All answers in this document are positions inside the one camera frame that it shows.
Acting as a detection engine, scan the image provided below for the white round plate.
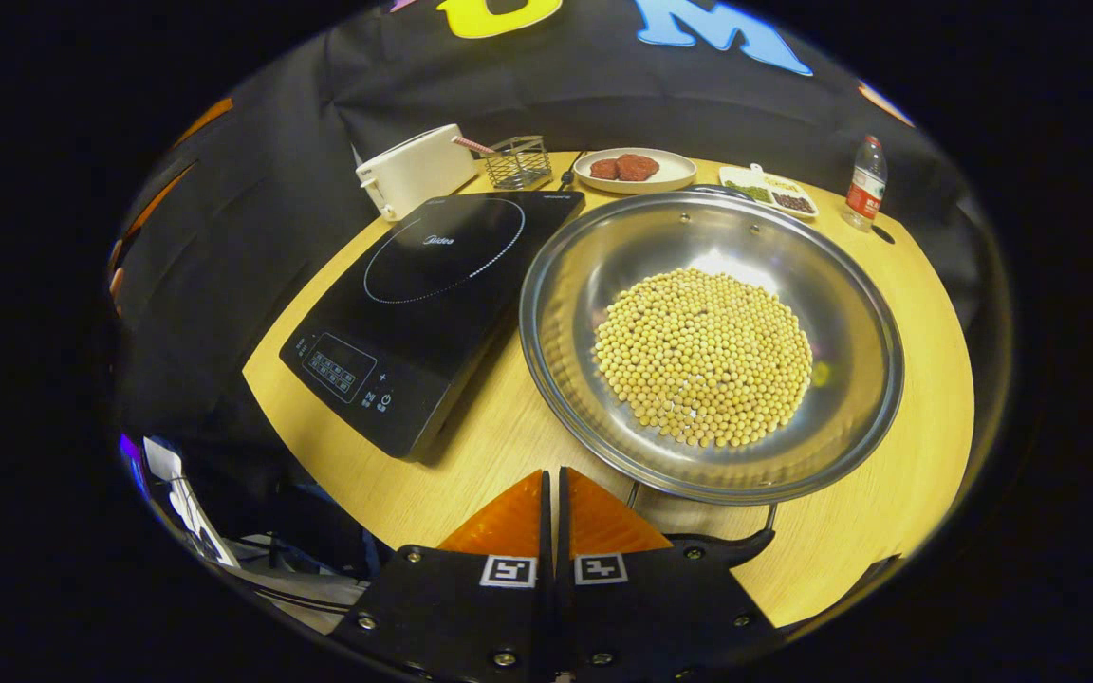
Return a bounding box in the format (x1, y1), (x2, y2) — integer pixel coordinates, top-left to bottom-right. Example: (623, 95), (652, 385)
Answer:
(573, 148), (698, 195)

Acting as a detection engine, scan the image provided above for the wire mesh basket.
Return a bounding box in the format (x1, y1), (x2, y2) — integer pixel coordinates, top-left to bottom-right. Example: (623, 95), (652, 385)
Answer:
(485, 136), (553, 191)

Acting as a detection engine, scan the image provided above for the black backdrop cloth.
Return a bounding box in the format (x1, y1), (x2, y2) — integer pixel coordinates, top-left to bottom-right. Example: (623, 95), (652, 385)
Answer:
(110, 0), (984, 456)

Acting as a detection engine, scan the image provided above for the white divided bean dish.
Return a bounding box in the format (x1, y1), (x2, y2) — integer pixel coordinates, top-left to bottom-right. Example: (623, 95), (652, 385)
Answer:
(719, 163), (820, 221)

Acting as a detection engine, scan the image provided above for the black induction cooktop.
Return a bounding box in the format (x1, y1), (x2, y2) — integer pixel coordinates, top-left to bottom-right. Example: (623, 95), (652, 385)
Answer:
(279, 190), (587, 463)

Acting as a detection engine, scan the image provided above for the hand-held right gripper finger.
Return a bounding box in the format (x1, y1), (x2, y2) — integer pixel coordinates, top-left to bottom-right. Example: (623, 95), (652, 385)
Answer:
(556, 467), (785, 680)
(333, 470), (555, 683)

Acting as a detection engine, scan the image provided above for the clear plastic water bottle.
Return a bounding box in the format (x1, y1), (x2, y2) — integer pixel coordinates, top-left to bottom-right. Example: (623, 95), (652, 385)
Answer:
(842, 135), (889, 232)

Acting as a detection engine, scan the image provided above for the pile of soybeans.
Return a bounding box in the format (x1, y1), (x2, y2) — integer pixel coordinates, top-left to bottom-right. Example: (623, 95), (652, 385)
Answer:
(592, 268), (815, 449)

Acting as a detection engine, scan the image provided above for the stainless steel pot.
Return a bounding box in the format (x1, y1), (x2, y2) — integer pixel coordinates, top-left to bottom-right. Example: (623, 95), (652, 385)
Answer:
(518, 185), (906, 570)

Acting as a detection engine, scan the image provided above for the white toaster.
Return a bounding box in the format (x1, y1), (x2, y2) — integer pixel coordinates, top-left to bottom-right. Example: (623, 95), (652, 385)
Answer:
(356, 123), (479, 222)

